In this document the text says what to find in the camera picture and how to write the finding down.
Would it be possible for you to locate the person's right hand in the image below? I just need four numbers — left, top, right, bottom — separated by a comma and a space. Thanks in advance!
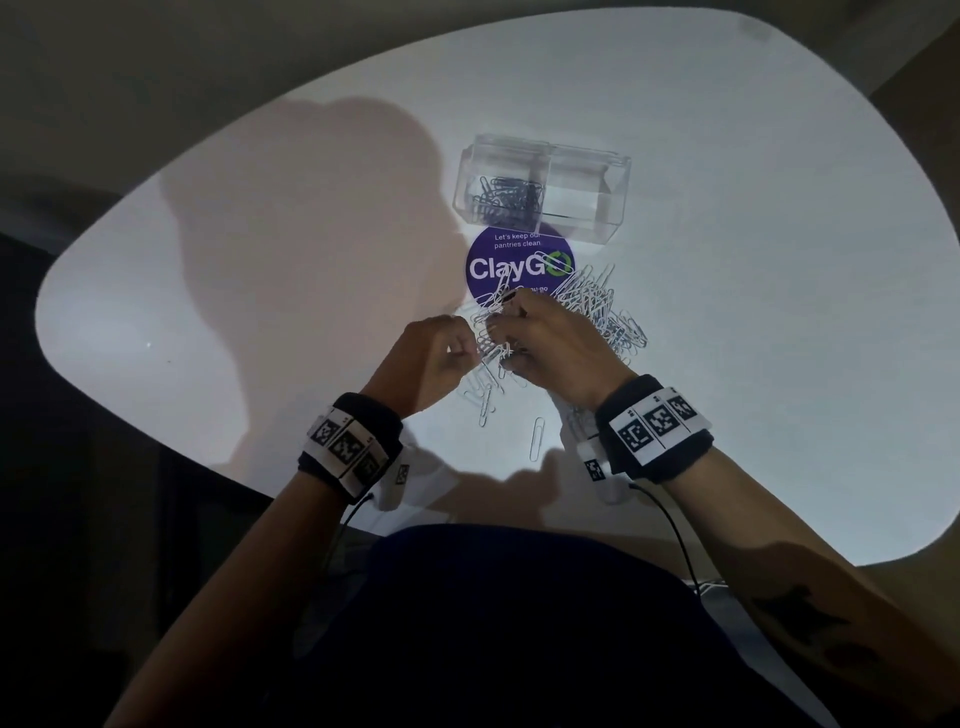
483, 288, 639, 412

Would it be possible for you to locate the person's left hand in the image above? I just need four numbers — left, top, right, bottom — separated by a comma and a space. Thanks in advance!
361, 314, 481, 420

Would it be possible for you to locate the pile of mixed paper clips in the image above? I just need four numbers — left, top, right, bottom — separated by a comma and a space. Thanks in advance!
458, 262, 650, 463

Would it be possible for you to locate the clear plastic two-compartment box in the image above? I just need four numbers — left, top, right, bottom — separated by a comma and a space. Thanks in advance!
452, 133, 633, 245

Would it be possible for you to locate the cluster of sorted blue clips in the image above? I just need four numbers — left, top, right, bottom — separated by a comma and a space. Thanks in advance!
470, 176, 545, 226

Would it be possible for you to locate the person's left forearm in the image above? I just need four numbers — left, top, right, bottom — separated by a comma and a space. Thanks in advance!
104, 468, 346, 728

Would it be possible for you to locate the person's right forearm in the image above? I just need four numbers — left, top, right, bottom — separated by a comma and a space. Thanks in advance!
663, 446, 960, 721

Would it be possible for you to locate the person's dark blue clothing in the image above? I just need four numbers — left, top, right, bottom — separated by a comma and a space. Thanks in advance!
254, 524, 826, 728

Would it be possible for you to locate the black left wristband with markers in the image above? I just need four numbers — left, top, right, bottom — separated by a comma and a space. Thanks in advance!
297, 392, 405, 504

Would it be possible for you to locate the black wristband with markers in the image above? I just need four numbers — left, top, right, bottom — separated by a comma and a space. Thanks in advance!
297, 392, 405, 504
594, 374, 715, 485

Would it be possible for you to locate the round purple sticker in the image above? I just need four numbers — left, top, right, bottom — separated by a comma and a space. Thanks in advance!
464, 222, 577, 301

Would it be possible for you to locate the black right wristband with markers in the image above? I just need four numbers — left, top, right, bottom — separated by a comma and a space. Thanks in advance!
594, 374, 715, 485

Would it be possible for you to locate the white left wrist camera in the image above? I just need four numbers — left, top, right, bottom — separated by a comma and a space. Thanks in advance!
372, 446, 421, 513

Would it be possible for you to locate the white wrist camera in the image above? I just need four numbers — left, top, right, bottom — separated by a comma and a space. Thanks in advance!
372, 446, 421, 513
575, 438, 631, 505

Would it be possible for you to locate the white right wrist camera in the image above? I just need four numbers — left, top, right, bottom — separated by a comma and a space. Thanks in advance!
575, 438, 631, 505

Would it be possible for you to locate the black left camera cable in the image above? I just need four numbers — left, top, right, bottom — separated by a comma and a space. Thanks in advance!
322, 491, 375, 579

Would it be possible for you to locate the black camera cable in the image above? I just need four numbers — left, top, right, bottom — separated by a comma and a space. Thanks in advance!
322, 491, 375, 579
628, 482, 703, 598

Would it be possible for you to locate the black right camera cable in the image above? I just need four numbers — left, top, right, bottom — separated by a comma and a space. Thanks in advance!
628, 482, 703, 598

